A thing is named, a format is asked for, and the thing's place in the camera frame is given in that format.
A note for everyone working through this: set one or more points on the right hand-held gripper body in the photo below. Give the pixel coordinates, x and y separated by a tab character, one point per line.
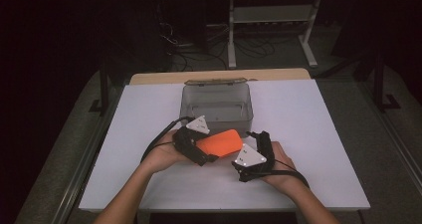
250	157

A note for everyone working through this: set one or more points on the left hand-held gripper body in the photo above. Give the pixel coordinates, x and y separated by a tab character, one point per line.
185	144

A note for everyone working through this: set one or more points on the orange phone case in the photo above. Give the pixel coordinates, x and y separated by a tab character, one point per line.
220	143

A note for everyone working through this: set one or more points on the clear grey storage box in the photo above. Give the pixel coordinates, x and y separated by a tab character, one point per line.
215	101

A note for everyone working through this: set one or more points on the person's left hand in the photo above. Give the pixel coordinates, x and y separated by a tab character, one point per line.
162	156

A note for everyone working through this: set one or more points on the person's right hand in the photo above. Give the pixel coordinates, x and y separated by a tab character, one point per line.
283	171

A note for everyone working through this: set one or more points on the clear storage box lid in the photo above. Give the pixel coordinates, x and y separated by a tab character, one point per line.
215	81

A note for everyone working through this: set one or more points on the black metal stand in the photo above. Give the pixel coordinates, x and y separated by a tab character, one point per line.
104	91
379	84

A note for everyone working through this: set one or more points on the white metal stand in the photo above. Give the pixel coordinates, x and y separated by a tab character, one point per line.
272	14

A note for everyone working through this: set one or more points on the aluminium rail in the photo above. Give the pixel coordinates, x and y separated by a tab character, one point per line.
398	147
83	171

